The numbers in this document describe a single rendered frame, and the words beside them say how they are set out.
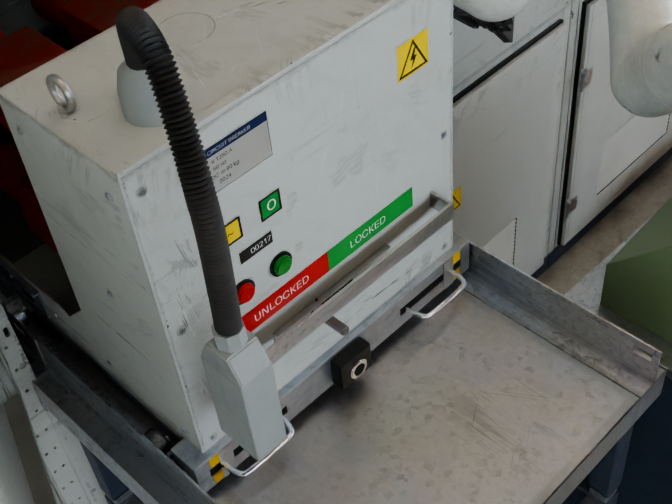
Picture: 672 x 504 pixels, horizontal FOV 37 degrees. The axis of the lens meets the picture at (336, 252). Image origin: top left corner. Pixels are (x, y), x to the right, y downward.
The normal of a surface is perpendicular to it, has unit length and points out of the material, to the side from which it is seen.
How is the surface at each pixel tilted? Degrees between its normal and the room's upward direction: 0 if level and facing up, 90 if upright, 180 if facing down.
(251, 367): 61
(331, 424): 0
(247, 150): 90
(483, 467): 0
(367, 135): 90
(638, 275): 90
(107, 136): 0
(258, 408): 90
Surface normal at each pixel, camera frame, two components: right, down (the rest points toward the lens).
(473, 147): 0.71, 0.46
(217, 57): -0.08, -0.70
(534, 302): -0.70, 0.54
